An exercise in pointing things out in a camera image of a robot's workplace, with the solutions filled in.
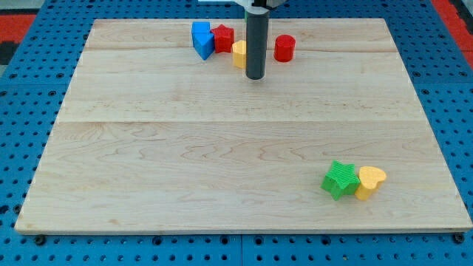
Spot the yellow heart block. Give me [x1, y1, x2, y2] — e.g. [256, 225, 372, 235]
[355, 166, 387, 201]

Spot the red cylinder block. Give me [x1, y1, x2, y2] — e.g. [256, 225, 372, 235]
[273, 35, 296, 63]

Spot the light wooden board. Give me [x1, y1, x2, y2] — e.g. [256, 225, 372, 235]
[15, 18, 472, 235]

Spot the blue triangle block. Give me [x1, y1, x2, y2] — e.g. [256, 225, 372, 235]
[192, 33, 215, 61]

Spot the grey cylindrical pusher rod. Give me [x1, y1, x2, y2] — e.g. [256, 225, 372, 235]
[245, 10, 270, 80]

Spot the yellow hexagon block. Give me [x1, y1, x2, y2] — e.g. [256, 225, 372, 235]
[231, 40, 246, 69]

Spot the red star block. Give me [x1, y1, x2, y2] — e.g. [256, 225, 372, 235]
[211, 24, 234, 53]

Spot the green star block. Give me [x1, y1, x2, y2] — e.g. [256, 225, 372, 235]
[321, 160, 361, 201]

